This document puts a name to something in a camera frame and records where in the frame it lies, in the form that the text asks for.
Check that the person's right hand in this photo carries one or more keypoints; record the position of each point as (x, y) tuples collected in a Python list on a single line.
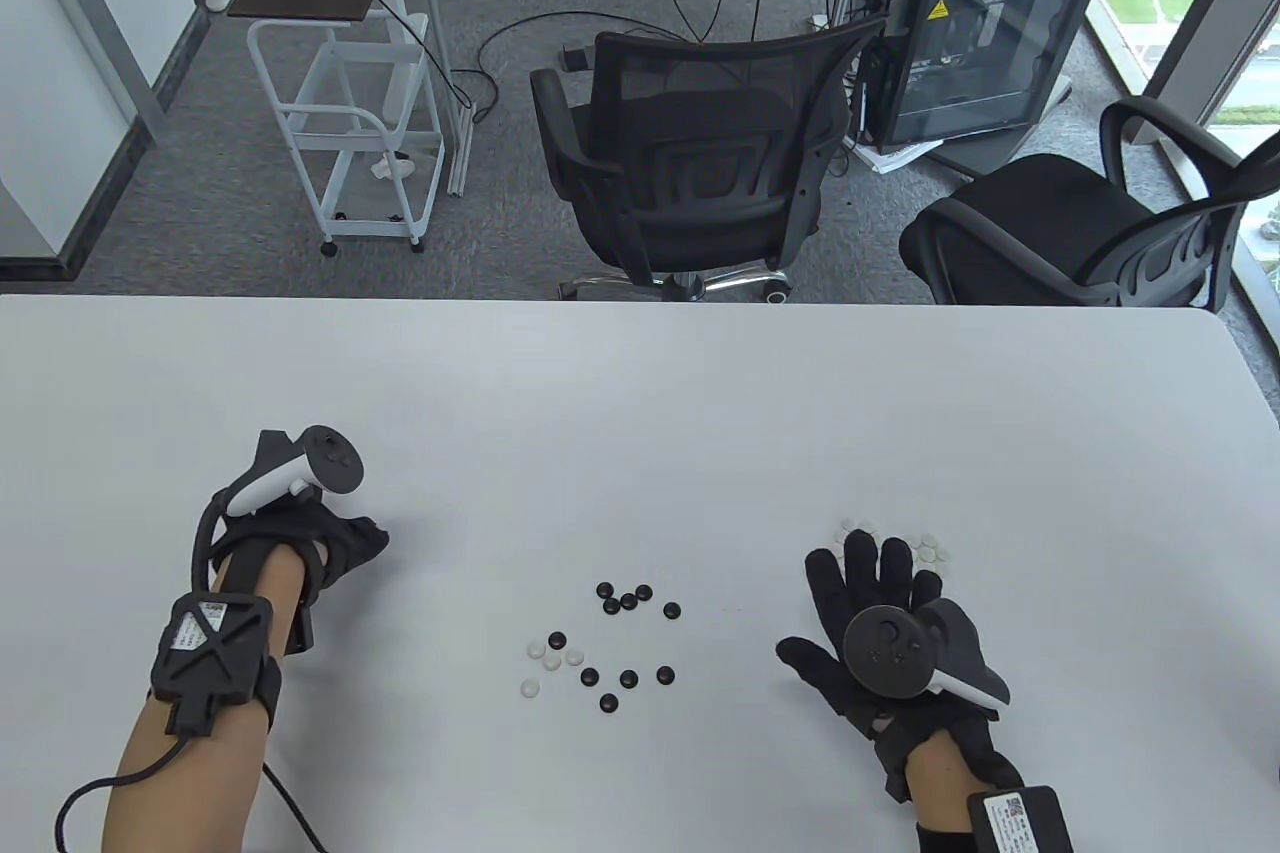
[(840, 608)]

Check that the black mesh office chair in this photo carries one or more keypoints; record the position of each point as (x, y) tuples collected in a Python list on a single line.
[(700, 73)]

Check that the aluminium profile rods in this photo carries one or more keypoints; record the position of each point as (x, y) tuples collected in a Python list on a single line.
[(435, 13)]

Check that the white papers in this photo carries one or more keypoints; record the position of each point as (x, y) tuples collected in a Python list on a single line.
[(890, 158)]

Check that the black white hand controller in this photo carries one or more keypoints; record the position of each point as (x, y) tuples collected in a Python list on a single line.
[(335, 458), (885, 648)]

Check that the person's left hand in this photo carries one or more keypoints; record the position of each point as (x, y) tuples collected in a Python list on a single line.
[(345, 538)]

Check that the group of white Go stones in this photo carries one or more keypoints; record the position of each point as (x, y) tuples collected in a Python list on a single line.
[(932, 548)]

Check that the white rolling cart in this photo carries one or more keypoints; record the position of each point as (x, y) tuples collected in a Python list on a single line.
[(375, 78)]

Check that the black power adapter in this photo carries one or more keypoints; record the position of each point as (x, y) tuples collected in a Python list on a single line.
[(575, 56)]

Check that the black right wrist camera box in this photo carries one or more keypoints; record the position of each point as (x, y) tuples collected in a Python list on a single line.
[(1022, 823)]

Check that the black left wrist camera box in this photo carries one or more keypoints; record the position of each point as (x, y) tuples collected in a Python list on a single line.
[(210, 658)]

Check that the pile of mixed Go stones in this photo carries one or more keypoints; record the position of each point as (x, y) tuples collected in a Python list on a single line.
[(628, 601)]

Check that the white crumpled tissue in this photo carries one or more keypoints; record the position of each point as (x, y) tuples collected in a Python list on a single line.
[(392, 166)]

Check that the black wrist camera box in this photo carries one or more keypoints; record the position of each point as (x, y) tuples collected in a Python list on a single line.
[(1022, 823), (210, 658)]

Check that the black glass computer tower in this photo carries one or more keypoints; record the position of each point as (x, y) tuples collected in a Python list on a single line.
[(980, 43)]

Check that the black office chair curved armrests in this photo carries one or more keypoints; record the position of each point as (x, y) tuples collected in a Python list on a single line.
[(1030, 203)]

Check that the black white right hand controller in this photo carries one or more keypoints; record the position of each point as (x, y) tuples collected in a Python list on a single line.
[(885, 648)]

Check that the person's left forearm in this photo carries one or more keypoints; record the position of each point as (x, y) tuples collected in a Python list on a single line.
[(270, 583)]

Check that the black white left hand controller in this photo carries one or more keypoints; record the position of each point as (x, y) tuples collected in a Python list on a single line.
[(335, 458)]

